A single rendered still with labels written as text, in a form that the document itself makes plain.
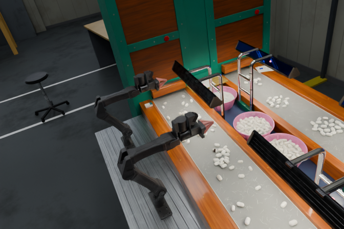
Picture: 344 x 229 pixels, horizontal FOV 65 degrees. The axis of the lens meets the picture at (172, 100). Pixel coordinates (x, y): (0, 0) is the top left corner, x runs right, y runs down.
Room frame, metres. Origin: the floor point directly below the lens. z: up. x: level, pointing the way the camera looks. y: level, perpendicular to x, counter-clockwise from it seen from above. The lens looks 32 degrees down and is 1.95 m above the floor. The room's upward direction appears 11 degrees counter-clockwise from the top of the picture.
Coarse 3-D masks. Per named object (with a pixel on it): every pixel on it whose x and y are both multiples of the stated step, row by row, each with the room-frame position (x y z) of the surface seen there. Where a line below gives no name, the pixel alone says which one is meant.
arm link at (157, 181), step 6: (120, 162) 0.97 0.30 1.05; (120, 168) 0.93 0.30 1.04; (138, 174) 0.93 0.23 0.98; (144, 174) 0.96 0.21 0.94; (132, 180) 0.92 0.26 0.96; (138, 180) 0.93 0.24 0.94; (144, 180) 0.94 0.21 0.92; (150, 180) 0.95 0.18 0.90; (156, 180) 0.99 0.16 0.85; (144, 186) 0.94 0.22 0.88; (150, 186) 0.95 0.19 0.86; (156, 186) 0.95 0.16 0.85; (162, 186) 0.96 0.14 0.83; (156, 192) 0.95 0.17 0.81
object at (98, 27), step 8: (88, 24) 4.73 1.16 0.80; (96, 24) 4.63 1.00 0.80; (88, 32) 4.68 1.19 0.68; (96, 32) 4.14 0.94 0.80; (104, 32) 4.06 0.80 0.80; (96, 40) 4.70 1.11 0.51; (104, 40) 4.77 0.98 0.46; (96, 48) 4.68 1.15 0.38; (104, 48) 4.75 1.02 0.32; (96, 56) 4.67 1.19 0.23; (104, 56) 4.73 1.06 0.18; (112, 56) 4.79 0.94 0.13; (104, 64) 4.70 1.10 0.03
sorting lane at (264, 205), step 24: (168, 96) 1.99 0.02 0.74; (168, 120) 1.65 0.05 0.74; (192, 144) 1.33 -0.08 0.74; (216, 168) 1.09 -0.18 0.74; (240, 168) 1.06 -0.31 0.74; (216, 192) 0.93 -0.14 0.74; (240, 192) 0.90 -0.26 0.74; (264, 192) 0.87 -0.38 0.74; (240, 216) 0.77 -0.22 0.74; (264, 216) 0.75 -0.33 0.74; (288, 216) 0.72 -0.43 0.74
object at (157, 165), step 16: (112, 128) 1.78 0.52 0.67; (144, 128) 1.70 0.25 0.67; (112, 144) 1.58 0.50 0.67; (112, 160) 1.41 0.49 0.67; (144, 160) 1.35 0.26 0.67; (160, 160) 1.32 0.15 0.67; (112, 176) 1.25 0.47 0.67; (160, 176) 1.18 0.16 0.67; (176, 176) 1.15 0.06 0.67; (128, 192) 1.10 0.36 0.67; (144, 192) 1.08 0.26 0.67; (176, 192) 1.04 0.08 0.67; (128, 208) 0.99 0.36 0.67; (144, 208) 0.97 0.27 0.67; (176, 208) 0.93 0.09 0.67; (192, 208) 0.91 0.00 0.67; (128, 224) 0.89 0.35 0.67; (144, 224) 0.87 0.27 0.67; (160, 224) 0.85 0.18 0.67; (176, 224) 0.84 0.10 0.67; (192, 224) 0.82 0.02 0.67
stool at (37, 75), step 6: (42, 72) 3.49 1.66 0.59; (30, 78) 3.35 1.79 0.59; (36, 78) 3.31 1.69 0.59; (42, 78) 3.30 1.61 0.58; (42, 90) 3.37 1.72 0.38; (48, 102) 3.37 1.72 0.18; (66, 102) 3.50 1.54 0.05; (48, 108) 3.37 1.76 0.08; (54, 108) 3.33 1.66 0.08; (36, 114) 3.37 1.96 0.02; (42, 120) 3.15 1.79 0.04
